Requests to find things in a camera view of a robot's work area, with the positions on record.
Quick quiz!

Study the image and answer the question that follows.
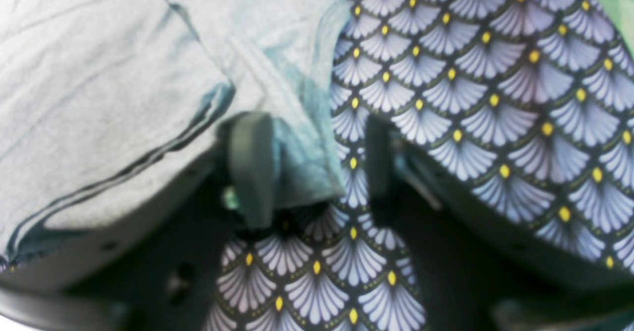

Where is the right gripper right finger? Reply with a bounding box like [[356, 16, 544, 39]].
[[365, 116, 633, 331]]

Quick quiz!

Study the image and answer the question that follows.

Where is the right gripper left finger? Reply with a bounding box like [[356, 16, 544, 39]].
[[1, 112, 274, 331]]

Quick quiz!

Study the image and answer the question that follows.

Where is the light grey T-shirt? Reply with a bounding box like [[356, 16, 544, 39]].
[[0, 0, 350, 266]]

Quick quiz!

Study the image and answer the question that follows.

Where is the fan-patterned purple table cloth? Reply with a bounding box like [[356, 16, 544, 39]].
[[205, 0, 633, 331]]

